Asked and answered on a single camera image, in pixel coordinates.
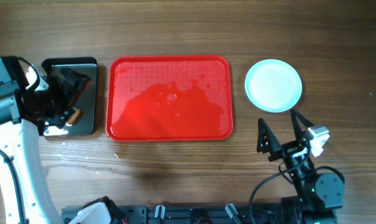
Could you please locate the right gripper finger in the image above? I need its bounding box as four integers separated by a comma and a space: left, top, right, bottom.
257, 118, 282, 153
290, 108, 316, 142

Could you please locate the green orange sponge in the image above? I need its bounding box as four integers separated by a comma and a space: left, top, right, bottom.
66, 108, 82, 125

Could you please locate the white plate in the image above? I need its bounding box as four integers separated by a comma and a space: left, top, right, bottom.
244, 59, 303, 113

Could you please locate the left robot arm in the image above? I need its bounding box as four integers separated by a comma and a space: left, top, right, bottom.
0, 56, 99, 223

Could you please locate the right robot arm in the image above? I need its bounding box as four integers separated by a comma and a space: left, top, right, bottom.
249, 110, 346, 223

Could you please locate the black water tray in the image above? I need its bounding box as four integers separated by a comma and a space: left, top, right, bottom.
41, 57, 99, 136

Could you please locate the red plastic tray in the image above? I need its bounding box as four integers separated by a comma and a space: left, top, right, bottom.
106, 55, 234, 142

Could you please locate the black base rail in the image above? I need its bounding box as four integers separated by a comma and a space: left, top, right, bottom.
60, 203, 337, 224

